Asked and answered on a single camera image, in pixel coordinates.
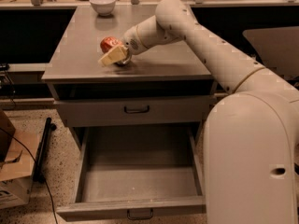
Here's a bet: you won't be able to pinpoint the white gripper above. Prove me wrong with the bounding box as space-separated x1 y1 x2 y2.
98 26 148 66

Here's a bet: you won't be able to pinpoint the red coke can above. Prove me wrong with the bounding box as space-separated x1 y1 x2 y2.
100 36 131 65

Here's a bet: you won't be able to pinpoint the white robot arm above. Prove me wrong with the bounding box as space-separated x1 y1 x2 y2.
100 0 299 224

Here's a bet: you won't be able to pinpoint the grey drawer cabinet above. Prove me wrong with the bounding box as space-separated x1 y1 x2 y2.
42 5 216 143

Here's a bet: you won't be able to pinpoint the closed grey upper drawer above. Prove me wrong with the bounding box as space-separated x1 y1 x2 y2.
55 96 216 127

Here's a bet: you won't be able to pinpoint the open grey bottom drawer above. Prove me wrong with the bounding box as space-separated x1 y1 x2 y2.
57 124 206 222

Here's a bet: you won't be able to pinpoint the white ceramic bowl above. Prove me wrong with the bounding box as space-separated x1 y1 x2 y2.
89 0 116 16

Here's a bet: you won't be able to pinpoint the cardboard box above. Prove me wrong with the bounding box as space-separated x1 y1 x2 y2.
0 110 39 209

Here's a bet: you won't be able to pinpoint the black floor cable left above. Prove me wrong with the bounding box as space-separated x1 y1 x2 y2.
0 126 59 224

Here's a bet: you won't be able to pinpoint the black floor rail left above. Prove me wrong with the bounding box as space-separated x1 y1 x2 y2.
33 118 57 183

